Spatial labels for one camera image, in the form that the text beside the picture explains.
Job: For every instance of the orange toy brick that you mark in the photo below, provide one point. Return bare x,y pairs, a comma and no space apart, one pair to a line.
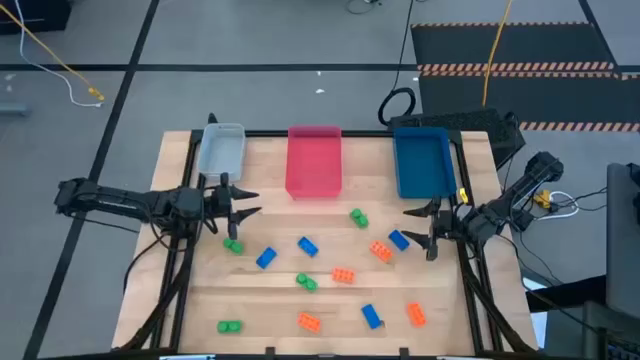
343,275
308,322
381,251
416,314

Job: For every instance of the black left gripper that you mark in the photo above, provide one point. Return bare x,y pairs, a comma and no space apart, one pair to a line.
217,205

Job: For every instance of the white plastic bin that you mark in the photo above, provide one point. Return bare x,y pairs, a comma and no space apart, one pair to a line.
220,150

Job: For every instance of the grey monitor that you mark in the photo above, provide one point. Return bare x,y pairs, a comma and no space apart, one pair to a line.
622,240

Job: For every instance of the grey bar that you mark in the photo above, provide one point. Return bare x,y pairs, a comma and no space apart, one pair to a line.
14,108

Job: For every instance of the yellow plug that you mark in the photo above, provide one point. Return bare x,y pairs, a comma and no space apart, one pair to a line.
542,198

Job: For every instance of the black furniture base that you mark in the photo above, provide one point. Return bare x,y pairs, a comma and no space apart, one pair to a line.
595,327

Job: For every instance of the red translucent plastic bin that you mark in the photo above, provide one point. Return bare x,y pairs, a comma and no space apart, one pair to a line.
314,162

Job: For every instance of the blue toy brick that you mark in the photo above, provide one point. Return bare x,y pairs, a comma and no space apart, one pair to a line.
307,246
266,257
371,316
398,240

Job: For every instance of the black hazard-striped mat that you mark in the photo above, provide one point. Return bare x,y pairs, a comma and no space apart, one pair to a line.
550,45
550,100

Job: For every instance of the black aluminium table frame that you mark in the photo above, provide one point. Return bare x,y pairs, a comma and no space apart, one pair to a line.
325,133

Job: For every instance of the black box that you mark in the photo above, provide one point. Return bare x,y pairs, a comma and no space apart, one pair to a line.
35,15

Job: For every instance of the blue plastic bin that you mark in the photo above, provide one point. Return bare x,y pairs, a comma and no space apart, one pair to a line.
424,162

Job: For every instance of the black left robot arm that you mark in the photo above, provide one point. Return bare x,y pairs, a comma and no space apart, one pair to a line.
125,202

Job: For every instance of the green toy brick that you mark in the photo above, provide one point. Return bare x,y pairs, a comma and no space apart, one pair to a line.
359,218
233,245
229,326
306,282

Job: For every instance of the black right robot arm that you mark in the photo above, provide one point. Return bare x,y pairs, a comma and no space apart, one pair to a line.
520,195

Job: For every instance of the yellow tag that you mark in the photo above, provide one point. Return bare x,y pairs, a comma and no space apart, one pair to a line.
463,195

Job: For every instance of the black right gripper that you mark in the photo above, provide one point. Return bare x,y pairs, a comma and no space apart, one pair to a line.
447,225

